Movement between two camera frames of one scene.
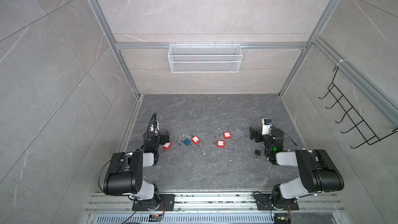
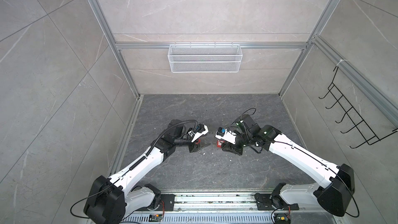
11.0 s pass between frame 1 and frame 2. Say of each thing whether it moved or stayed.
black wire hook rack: stayed
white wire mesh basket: stayed
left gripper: moved
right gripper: moved
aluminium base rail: stayed
